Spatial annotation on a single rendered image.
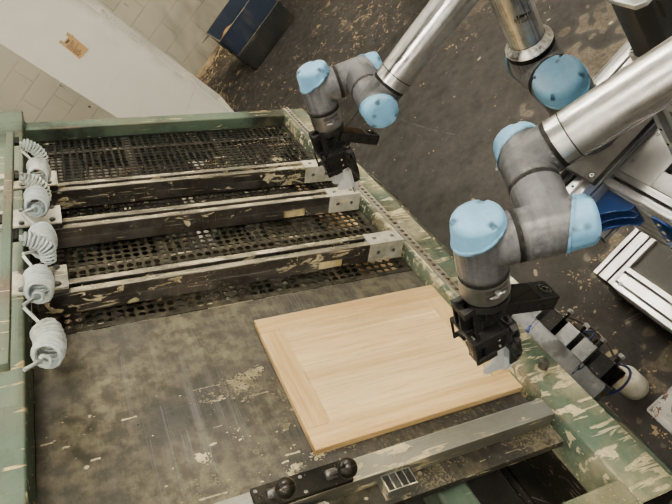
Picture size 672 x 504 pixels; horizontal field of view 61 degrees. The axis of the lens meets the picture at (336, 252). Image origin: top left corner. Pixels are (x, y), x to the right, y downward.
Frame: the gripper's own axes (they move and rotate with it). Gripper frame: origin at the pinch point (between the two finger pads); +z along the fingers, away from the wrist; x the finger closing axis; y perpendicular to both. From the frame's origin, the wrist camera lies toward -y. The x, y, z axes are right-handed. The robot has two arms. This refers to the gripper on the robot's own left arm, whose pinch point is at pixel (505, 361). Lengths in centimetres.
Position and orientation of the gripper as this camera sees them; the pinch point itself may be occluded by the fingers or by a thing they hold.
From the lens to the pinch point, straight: 105.6
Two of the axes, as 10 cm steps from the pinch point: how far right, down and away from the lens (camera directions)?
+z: 2.6, 7.1, 6.6
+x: 4.0, 5.4, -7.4
